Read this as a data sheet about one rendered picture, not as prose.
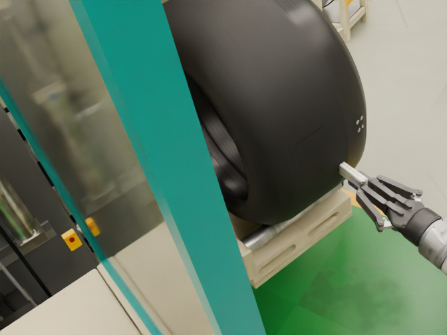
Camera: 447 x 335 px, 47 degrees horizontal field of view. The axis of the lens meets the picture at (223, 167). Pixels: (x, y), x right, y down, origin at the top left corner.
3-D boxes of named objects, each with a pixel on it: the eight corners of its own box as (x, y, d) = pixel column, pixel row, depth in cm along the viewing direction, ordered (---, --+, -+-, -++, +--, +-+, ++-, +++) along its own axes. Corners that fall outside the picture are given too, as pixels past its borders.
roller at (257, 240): (234, 240, 131) (235, 248, 134) (245, 253, 129) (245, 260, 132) (334, 169, 142) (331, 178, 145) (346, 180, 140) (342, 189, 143)
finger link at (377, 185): (409, 208, 102) (414, 205, 102) (367, 177, 109) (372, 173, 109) (406, 220, 105) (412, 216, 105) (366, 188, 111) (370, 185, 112)
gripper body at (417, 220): (448, 209, 98) (409, 183, 104) (419, 234, 95) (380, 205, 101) (442, 232, 104) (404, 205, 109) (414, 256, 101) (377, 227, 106)
